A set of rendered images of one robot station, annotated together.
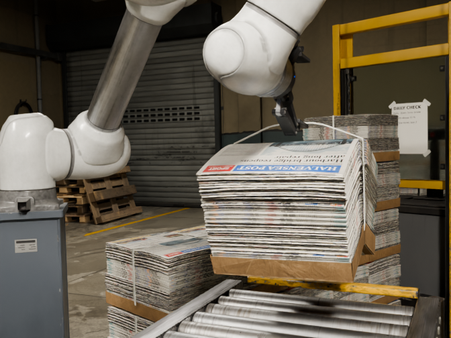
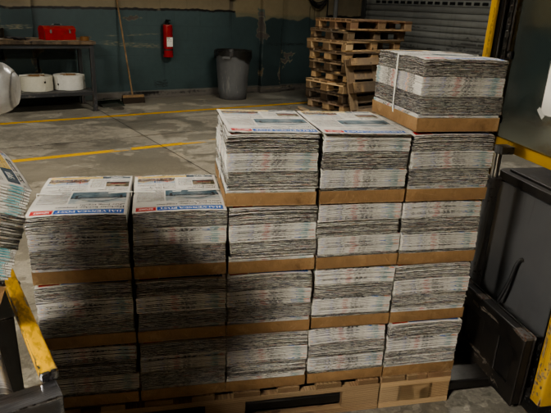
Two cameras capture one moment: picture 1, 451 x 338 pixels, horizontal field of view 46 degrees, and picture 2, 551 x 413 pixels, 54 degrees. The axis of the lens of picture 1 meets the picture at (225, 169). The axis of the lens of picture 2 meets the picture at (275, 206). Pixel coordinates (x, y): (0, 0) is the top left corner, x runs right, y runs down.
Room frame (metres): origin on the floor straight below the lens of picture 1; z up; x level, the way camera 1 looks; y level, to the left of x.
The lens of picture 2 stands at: (0.80, -1.16, 1.41)
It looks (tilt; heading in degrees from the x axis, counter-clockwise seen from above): 20 degrees down; 31
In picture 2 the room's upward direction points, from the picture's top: 3 degrees clockwise
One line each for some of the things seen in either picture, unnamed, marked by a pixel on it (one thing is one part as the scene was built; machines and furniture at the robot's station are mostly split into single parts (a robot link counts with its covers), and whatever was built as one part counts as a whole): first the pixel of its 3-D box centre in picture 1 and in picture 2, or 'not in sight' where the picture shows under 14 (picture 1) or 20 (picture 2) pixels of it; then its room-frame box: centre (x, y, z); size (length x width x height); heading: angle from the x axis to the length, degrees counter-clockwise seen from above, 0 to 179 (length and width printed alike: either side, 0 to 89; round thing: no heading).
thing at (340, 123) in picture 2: not in sight; (348, 121); (2.46, -0.42, 1.06); 0.37 x 0.28 x 0.01; 44
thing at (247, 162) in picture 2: not in sight; (262, 155); (2.27, -0.20, 0.95); 0.38 x 0.29 x 0.23; 43
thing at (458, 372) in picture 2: not in sight; (363, 386); (2.46, -0.58, 0.05); 1.05 x 0.10 x 0.04; 134
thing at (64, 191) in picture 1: (84, 177); (357, 64); (8.62, 2.28, 0.65); 1.33 x 0.94 x 1.30; 160
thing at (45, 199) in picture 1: (27, 198); not in sight; (1.54, 0.57, 1.03); 0.22 x 0.18 x 0.06; 13
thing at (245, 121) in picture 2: not in sight; (264, 120); (2.27, -0.20, 1.06); 0.37 x 0.29 x 0.01; 43
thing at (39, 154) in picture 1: (30, 150); not in sight; (1.56, 0.57, 1.17); 0.18 x 0.16 x 0.22; 130
